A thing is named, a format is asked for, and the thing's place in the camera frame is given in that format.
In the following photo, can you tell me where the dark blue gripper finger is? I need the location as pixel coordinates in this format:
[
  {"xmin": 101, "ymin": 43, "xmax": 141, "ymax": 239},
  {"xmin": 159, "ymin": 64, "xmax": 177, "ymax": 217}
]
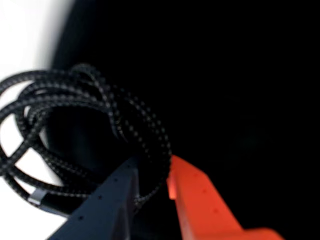
[{"xmin": 47, "ymin": 158, "xmax": 141, "ymax": 240}]

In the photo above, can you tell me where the black fabric bag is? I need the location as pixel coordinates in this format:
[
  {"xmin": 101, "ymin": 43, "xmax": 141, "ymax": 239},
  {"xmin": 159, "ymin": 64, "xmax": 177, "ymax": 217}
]
[{"xmin": 49, "ymin": 0, "xmax": 320, "ymax": 240}]

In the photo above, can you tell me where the black braided USB cable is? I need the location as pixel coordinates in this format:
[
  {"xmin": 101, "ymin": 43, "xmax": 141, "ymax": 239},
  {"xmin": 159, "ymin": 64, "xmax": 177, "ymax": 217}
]
[{"xmin": 0, "ymin": 63, "xmax": 173, "ymax": 216}]

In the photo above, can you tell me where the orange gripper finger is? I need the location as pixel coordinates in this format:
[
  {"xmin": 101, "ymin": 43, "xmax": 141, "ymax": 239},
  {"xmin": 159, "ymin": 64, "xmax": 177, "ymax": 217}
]
[{"xmin": 166, "ymin": 154, "xmax": 286, "ymax": 240}]

